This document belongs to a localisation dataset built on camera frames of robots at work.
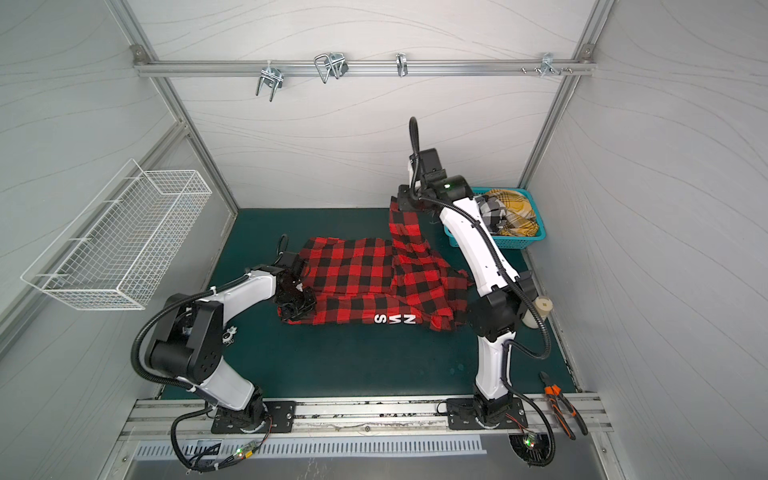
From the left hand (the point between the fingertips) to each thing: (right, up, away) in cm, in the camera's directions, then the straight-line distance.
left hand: (320, 307), depth 91 cm
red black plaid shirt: (+26, +7, +5) cm, 27 cm away
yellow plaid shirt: (+68, +28, +14) cm, 75 cm away
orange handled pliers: (+64, -20, -16) cm, 69 cm away
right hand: (+27, +34, -9) cm, 44 cm away
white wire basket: (-42, +18, -24) cm, 51 cm away
